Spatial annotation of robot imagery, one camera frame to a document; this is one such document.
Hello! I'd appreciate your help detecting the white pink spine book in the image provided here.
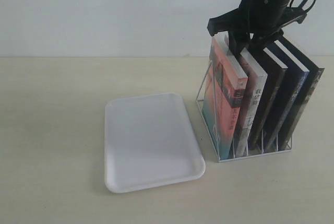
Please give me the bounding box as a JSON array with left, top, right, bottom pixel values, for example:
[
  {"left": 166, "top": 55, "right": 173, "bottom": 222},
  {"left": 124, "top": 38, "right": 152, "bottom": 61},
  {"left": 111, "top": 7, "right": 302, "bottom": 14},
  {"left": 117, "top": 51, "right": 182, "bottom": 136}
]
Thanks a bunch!
[{"left": 236, "top": 49, "right": 267, "bottom": 157}]

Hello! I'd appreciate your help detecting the white wire book rack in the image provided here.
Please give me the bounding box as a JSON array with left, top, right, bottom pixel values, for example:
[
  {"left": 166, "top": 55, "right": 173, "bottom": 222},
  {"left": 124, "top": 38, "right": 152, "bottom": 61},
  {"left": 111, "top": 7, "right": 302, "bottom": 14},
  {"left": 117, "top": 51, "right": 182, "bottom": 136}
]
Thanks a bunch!
[{"left": 194, "top": 61, "right": 294, "bottom": 163}]

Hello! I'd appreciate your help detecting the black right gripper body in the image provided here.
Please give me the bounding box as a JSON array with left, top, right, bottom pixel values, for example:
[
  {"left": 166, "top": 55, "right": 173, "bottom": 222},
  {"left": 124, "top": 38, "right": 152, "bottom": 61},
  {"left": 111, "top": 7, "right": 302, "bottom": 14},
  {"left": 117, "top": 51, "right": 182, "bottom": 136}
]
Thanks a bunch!
[{"left": 234, "top": 0, "right": 305, "bottom": 35}]

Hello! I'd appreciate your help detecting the black cover book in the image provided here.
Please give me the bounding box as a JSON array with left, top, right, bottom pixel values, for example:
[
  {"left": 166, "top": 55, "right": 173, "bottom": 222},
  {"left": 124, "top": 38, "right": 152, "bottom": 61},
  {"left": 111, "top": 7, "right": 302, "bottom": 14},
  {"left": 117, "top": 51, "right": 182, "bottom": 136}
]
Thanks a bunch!
[{"left": 278, "top": 37, "right": 325, "bottom": 151}]

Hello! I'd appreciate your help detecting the dark brown cover book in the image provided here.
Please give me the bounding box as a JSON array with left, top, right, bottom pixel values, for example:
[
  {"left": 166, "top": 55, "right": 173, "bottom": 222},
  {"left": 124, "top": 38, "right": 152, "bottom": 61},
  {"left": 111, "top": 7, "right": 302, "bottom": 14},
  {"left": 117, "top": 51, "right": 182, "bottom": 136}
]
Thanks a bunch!
[{"left": 248, "top": 49, "right": 288, "bottom": 150}]

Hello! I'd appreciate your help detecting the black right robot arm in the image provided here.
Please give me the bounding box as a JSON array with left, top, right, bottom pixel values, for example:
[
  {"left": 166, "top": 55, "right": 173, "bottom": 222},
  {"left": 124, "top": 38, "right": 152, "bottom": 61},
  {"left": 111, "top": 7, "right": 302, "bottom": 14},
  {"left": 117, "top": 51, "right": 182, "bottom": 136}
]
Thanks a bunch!
[{"left": 207, "top": 0, "right": 306, "bottom": 55}]

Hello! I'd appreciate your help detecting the orange teal cover book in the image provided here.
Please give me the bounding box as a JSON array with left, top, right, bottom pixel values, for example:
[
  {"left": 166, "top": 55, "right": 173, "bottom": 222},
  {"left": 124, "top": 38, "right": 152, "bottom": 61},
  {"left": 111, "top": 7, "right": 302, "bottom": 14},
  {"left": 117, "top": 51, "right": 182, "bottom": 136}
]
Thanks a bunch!
[{"left": 202, "top": 34, "right": 248, "bottom": 160}]

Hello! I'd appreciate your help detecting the blue moon cover book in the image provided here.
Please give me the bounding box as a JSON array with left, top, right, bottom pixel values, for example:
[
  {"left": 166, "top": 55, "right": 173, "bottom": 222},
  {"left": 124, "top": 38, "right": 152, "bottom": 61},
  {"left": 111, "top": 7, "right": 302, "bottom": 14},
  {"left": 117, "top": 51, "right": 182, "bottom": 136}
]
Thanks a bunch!
[{"left": 263, "top": 40, "right": 309, "bottom": 152}]

